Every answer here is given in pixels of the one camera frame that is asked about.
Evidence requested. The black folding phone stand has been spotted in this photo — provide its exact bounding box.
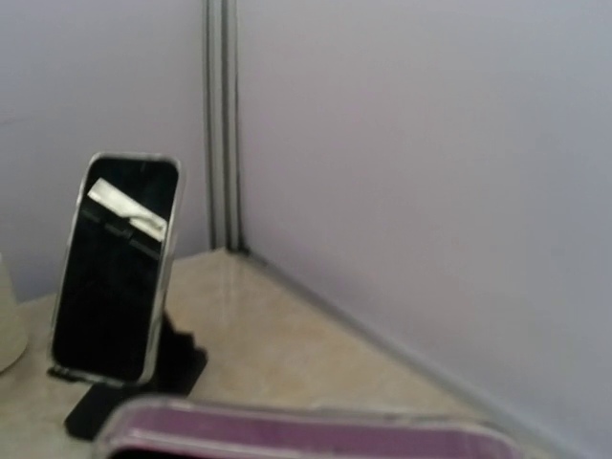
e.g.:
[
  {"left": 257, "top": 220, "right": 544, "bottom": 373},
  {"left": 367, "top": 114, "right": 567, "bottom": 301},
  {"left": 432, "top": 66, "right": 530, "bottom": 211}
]
[{"left": 48, "top": 309, "right": 208, "bottom": 442}]

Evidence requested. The black phone silver case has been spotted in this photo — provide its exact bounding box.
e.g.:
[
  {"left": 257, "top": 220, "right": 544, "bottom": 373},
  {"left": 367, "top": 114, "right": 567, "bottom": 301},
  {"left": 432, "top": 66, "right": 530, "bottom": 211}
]
[{"left": 50, "top": 152, "right": 184, "bottom": 386}]

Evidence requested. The clear phone case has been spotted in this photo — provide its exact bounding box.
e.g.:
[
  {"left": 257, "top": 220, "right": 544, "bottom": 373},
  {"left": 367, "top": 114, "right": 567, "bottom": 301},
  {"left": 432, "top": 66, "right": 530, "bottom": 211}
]
[{"left": 91, "top": 397, "right": 526, "bottom": 458}]

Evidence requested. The cream ceramic mug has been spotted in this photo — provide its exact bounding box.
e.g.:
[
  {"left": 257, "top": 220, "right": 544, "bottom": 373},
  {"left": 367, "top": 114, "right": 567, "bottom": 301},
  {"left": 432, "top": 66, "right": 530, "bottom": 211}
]
[{"left": 0, "top": 260, "right": 28, "bottom": 373}]

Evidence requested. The left aluminium frame post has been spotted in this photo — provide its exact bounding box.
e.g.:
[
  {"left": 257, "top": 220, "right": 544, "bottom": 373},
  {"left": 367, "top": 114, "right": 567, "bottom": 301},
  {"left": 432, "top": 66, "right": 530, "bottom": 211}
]
[{"left": 202, "top": 1, "right": 246, "bottom": 252}]

